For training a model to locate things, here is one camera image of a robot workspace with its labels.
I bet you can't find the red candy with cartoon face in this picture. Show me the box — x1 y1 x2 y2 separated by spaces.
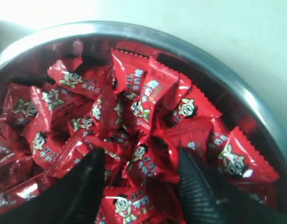
216 127 279 183

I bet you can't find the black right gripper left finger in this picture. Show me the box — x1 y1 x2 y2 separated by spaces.
0 148 105 224

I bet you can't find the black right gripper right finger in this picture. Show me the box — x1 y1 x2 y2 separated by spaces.
179 148 287 224

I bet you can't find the red candy between fingers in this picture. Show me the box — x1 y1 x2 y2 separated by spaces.
122 135 179 186

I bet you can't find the round stainless steel plate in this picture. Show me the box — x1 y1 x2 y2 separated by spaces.
0 21 287 213

